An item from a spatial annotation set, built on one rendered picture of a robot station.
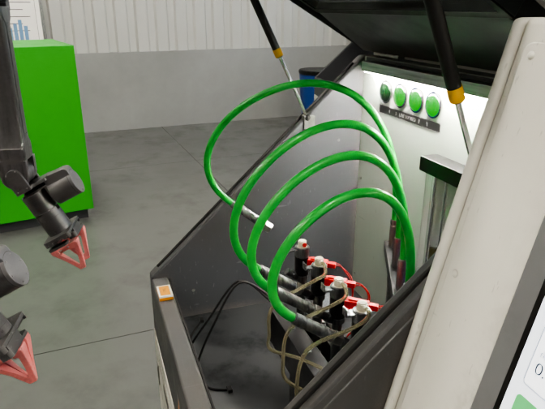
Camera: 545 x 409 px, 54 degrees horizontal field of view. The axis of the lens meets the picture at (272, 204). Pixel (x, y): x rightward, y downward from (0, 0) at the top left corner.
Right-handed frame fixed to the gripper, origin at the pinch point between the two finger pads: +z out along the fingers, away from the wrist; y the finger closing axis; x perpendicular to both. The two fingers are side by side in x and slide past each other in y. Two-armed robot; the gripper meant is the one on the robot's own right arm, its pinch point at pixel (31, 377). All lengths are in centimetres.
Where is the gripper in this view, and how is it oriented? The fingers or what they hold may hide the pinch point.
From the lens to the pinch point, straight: 99.3
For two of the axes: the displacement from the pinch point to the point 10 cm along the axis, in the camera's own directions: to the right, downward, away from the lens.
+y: -1.3, -3.4, 9.3
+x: -8.8, 4.6, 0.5
